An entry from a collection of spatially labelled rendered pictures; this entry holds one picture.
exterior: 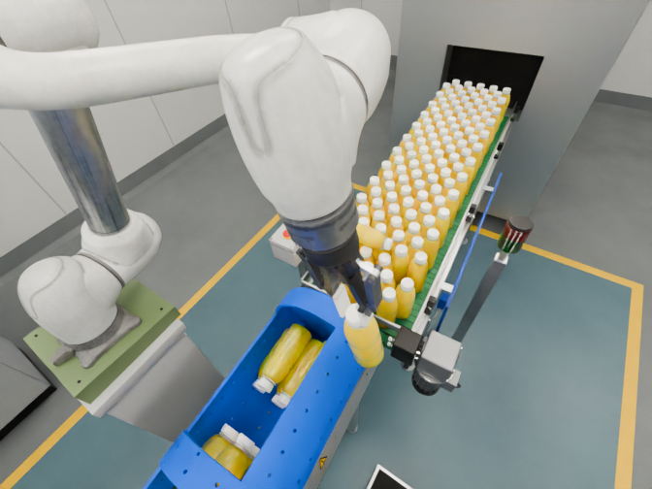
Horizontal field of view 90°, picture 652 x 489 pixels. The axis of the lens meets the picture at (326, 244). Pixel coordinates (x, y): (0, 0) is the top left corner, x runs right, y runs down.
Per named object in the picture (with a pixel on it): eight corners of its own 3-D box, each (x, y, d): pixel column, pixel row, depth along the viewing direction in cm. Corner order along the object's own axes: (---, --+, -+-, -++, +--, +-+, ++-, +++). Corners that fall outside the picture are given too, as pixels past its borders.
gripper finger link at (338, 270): (343, 245, 46) (352, 247, 45) (370, 292, 53) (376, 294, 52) (330, 267, 44) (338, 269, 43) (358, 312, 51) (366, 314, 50)
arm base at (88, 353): (43, 350, 96) (29, 341, 92) (112, 297, 108) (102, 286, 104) (73, 383, 88) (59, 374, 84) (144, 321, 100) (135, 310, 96)
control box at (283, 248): (274, 257, 120) (268, 239, 112) (303, 222, 131) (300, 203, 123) (296, 267, 116) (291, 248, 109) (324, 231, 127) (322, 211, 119)
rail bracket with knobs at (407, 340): (383, 354, 104) (386, 341, 96) (393, 336, 108) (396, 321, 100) (413, 370, 100) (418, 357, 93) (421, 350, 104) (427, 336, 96)
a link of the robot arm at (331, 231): (324, 232, 32) (337, 267, 37) (367, 174, 36) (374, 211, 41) (258, 211, 37) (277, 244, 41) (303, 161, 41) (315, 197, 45)
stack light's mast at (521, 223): (488, 261, 100) (506, 225, 88) (493, 247, 104) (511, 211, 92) (509, 269, 98) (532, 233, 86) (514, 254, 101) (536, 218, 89)
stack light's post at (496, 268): (430, 379, 184) (493, 260, 101) (432, 373, 186) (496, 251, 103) (437, 382, 183) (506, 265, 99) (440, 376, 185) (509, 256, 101)
